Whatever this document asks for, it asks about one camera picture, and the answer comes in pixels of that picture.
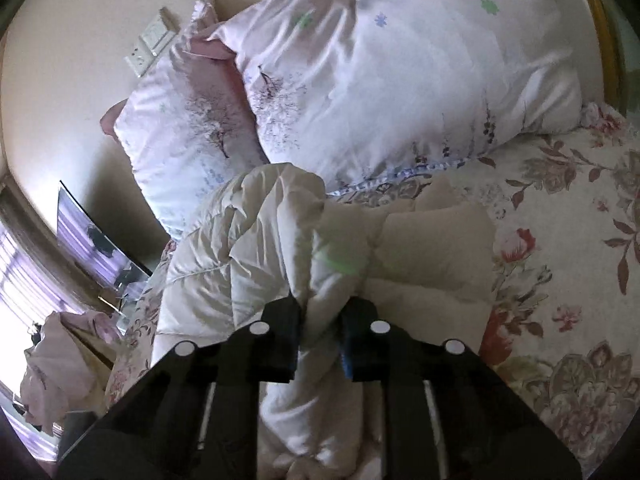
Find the leaning wall mirror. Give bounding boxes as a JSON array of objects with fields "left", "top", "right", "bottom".
[{"left": 56, "top": 180, "right": 154, "bottom": 290}]

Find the pink tree print pillow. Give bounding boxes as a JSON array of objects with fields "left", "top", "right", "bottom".
[
  {"left": 99, "top": 0, "right": 273, "bottom": 242},
  {"left": 206, "top": 0, "right": 585, "bottom": 192}
]

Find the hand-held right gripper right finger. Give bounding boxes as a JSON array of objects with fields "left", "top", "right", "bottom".
[{"left": 341, "top": 297, "right": 584, "bottom": 480}]

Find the white wall socket panel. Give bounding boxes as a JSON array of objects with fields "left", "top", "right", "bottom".
[{"left": 123, "top": 7, "right": 177, "bottom": 79}]

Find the window with purple curtain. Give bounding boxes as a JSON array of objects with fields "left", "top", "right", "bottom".
[{"left": 0, "top": 177, "right": 93, "bottom": 461}]

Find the floral bed sheet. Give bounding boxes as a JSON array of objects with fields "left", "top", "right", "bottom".
[{"left": 104, "top": 101, "right": 640, "bottom": 480}]

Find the cream quilted duvet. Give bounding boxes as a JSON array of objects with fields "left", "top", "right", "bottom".
[{"left": 149, "top": 162, "right": 497, "bottom": 480}]

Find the pink cloth pile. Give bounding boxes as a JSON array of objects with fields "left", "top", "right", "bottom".
[{"left": 19, "top": 309, "right": 123, "bottom": 436}]

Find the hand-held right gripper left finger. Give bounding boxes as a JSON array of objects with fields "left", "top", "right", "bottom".
[{"left": 56, "top": 294, "right": 302, "bottom": 480}]

